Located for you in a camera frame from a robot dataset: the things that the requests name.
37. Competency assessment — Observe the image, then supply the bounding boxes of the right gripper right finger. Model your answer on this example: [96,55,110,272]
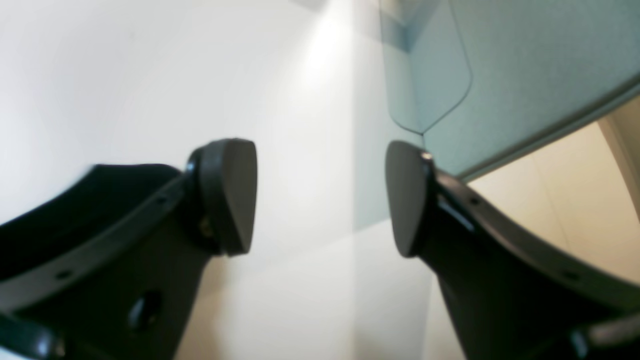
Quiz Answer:
[385,141,640,360]

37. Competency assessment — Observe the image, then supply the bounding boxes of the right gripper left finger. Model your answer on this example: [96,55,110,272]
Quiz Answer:
[0,137,258,360]

